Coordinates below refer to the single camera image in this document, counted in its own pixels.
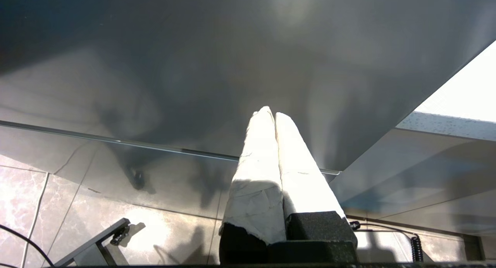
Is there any black floor cable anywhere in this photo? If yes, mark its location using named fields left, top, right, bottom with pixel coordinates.
left=0, top=223, right=57, bottom=267

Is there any grey under-counter cabinet front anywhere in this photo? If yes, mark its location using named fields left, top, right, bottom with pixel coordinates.
left=329, top=129, right=496, bottom=237

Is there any black metal post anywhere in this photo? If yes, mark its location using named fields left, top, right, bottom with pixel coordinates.
left=464, top=234, right=486, bottom=261

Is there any black metal stand leg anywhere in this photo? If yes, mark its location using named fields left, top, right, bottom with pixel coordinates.
left=54, top=218, right=132, bottom=267

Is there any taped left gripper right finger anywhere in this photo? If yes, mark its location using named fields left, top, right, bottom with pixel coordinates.
left=274, top=112, right=359, bottom=245

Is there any glossy grey kick panel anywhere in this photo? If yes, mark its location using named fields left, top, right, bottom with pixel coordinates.
left=0, top=125, right=338, bottom=220

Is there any black coiled cable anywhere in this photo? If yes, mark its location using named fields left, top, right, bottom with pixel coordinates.
left=349, top=221, right=425, bottom=263

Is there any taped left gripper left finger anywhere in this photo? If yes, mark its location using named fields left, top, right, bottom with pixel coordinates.
left=219, top=106, right=287, bottom=263

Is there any grey tall cabinet door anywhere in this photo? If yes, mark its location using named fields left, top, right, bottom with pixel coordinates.
left=0, top=0, right=496, bottom=175

